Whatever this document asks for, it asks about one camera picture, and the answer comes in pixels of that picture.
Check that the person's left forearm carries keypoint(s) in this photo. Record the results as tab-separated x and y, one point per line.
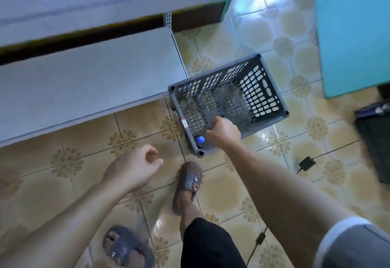
55	228

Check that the person's black shorts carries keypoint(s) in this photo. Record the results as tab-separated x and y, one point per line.
210	246

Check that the black box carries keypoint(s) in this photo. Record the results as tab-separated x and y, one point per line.
375	137

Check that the person's right forearm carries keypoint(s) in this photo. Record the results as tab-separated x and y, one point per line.
280	198

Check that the person's left hand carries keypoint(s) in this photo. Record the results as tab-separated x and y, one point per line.
131	167

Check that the person's leg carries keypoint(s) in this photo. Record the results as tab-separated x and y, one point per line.
189	213

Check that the teal cabinet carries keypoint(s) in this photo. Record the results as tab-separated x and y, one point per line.
353	27

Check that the grey plastic crate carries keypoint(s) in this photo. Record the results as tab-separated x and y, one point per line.
256	88

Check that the person's grey sleeve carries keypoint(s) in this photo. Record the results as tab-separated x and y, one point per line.
359	246

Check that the person's right hand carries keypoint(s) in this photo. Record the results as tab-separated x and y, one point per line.
222	132

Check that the Pepsi cola bottle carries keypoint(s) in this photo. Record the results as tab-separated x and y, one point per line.
200	139

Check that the white metal shelf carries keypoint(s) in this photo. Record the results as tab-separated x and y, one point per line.
79	76

